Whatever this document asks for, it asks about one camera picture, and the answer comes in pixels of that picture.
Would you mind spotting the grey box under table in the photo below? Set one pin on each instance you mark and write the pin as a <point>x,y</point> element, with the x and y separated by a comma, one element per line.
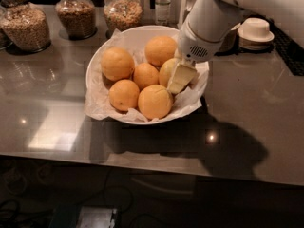
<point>74,216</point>

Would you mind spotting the large glass cereal jar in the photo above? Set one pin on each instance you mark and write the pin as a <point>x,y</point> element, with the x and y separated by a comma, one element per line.
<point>25,25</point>

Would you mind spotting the clear glass bottle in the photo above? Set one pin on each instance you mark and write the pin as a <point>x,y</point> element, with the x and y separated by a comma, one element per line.
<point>162,12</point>

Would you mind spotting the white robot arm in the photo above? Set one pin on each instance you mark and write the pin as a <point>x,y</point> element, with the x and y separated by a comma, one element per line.
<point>209,21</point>

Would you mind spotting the orange bottom left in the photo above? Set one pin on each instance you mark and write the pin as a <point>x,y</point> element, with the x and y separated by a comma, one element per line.
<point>124,95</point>

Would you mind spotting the glass jar at edge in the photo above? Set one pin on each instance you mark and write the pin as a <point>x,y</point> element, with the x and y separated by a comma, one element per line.
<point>4,39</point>

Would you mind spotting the white bowl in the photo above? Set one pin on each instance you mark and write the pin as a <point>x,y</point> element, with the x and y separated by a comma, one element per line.
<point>95,64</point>

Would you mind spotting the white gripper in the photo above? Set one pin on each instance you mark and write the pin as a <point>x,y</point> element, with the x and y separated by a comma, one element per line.
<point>194,47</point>

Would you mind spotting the glass jar colourful cereal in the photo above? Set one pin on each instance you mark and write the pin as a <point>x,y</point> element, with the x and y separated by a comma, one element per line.
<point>122,15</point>

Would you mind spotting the orange top right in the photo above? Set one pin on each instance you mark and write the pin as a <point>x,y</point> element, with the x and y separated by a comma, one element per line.
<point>159,49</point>

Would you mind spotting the yellowish orange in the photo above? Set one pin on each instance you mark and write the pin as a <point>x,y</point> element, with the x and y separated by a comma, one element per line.
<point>166,71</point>

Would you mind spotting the orange top left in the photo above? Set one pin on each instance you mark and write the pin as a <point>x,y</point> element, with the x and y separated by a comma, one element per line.
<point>117,64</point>

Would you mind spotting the tall stack paper bowls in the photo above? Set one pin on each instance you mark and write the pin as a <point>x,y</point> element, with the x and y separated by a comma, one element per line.
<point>229,40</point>

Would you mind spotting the middle glass cereal jar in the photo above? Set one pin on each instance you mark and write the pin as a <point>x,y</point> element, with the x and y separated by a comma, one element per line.
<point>78,17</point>

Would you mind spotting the black rubber mat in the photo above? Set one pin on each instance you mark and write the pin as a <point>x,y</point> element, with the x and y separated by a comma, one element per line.
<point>288,50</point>

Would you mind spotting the small middle orange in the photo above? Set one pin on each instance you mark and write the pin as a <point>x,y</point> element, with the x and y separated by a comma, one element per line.
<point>145,75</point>

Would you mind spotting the orange bottom front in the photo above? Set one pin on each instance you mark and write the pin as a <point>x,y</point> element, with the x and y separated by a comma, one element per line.
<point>155,102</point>

